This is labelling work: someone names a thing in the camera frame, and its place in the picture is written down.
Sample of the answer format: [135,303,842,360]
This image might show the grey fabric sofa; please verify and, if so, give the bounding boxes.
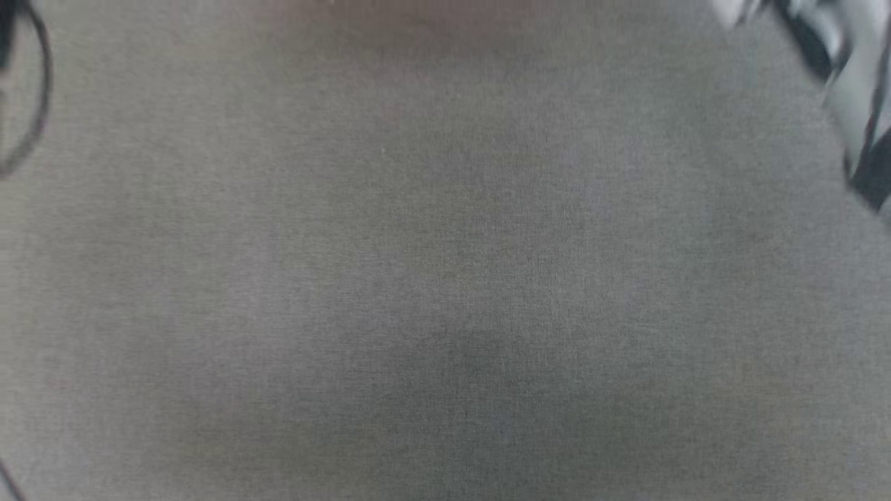
[0,0,891,501]

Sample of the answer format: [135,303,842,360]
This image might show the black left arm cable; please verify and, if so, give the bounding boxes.
[0,0,55,179]

